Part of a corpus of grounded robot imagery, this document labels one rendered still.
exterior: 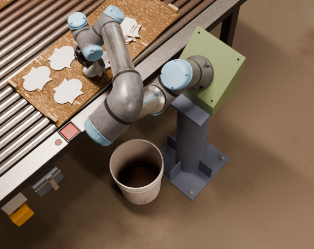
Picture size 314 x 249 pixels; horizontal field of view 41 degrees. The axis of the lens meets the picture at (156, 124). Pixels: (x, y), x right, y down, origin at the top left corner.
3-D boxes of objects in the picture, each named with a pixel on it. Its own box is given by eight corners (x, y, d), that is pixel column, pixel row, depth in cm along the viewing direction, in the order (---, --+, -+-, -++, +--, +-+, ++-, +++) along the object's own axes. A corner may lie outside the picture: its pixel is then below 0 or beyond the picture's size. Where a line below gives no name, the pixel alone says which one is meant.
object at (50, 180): (67, 181, 195) (59, 167, 178) (44, 202, 190) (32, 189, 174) (53, 165, 198) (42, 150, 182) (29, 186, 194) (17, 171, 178)
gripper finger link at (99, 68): (97, 80, 189) (87, 65, 183) (106, 71, 190) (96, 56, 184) (101, 82, 186) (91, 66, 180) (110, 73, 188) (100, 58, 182)
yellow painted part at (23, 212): (34, 213, 194) (18, 198, 173) (19, 227, 191) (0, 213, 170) (24, 201, 196) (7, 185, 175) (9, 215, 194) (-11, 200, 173)
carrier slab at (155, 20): (180, 15, 207) (180, 13, 206) (125, 67, 194) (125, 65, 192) (128, -17, 218) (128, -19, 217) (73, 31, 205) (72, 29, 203)
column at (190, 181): (229, 158, 270) (253, 86, 193) (192, 201, 258) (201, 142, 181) (185, 124, 283) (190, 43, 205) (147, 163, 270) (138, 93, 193)
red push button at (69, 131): (79, 132, 179) (79, 131, 178) (68, 141, 177) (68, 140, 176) (70, 123, 181) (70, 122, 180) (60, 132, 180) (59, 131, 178)
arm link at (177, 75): (206, 74, 168) (192, 76, 157) (184, 96, 175) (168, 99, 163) (189, 52, 171) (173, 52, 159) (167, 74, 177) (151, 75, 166)
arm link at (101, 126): (185, 92, 175) (124, 127, 127) (162, 113, 182) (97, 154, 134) (166, 70, 176) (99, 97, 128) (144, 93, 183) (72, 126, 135)
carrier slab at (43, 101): (123, 68, 193) (123, 66, 192) (59, 128, 180) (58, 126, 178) (72, 30, 205) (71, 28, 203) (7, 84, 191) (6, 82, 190)
